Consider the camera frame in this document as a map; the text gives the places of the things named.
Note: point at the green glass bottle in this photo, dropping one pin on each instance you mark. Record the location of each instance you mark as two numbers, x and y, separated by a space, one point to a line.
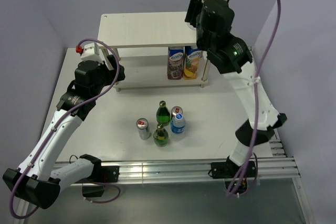
161 136
163 115

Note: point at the purple grape juice carton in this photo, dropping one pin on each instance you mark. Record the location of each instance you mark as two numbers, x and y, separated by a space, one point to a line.
175 60

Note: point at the left silver drink can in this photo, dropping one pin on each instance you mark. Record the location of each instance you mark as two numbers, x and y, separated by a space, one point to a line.
143 128

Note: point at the yellow pineapple juice carton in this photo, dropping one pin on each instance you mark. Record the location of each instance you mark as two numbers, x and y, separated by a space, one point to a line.
192 55

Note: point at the aluminium side rail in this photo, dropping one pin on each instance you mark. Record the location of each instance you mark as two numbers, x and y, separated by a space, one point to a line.
278 145

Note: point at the rear green glass bottle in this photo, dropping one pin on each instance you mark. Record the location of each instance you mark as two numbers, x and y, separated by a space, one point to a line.
163 115

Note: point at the front green glass bottle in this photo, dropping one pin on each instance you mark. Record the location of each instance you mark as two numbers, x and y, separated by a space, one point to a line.
161 136

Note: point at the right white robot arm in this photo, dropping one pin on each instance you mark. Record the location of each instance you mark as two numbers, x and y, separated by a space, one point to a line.
229 60

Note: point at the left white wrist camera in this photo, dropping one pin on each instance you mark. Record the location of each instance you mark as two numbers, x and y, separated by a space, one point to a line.
89 52

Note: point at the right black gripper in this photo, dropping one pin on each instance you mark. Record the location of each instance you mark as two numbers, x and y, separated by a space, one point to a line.
195 7

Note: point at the right silver drink can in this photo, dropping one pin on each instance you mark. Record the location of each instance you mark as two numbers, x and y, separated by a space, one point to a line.
176 110

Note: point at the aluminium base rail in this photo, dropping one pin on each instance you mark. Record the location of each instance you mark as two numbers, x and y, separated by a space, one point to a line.
183 192

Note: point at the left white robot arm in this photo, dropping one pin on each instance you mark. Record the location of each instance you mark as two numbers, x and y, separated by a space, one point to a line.
35 180

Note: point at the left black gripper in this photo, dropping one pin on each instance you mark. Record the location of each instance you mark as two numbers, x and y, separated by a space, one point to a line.
111 74

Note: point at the silver drink can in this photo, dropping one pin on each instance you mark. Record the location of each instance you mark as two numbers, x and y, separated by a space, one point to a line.
176 110
143 128

